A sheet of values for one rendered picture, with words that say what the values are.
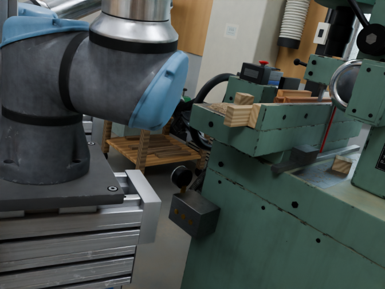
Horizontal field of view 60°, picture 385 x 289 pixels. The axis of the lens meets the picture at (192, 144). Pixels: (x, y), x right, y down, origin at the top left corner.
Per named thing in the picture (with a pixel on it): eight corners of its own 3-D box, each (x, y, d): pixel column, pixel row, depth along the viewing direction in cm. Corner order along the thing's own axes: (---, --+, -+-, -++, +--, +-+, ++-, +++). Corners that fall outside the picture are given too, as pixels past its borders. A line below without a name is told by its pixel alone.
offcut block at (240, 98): (251, 108, 92) (254, 96, 91) (238, 106, 90) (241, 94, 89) (246, 105, 95) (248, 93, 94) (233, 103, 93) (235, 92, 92)
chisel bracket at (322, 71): (312, 85, 98) (321, 55, 95) (360, 97, 89) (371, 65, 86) (299, 84, 93) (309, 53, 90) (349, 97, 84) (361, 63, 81)
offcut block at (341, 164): (348, 174, 86) (352, 163, 85) (331, 169, 87) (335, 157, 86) (348, 170, 89) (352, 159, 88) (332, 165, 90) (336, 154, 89)
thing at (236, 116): (346, 114, 113) (350, 103, 112) (352, 116, 112) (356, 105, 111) (223, 124, 69) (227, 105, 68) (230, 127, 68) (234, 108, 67)
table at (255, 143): (282, 110, 133) (286, 95, 131) (358, 136, 113) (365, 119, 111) (164, 114, 91) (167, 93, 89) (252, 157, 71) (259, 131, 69)
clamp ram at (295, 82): (272, 101, 106) (279, 73, 103) (293, 108, 102) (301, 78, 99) (255, 101, 100) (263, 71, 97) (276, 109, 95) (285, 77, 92)
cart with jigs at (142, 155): (162, 151, 304) (175, 81, 284) (205, 177, 265) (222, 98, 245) (95, 158, 260) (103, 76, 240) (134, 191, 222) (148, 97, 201)
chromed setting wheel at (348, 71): (325, 105, 81) (341, 54, 77) (377, 121, 73) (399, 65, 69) (319, 106, 79) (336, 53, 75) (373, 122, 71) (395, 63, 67)
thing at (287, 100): (322, 114, 104) (327, 97, 102) (326, 116, 103) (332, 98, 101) (279, 117, 87) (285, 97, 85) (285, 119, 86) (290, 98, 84)
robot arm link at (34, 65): (36, 92, 59) (39, 10, 54) (106, 109, 56) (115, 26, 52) (-21, 102, 47) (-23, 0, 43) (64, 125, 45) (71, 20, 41)
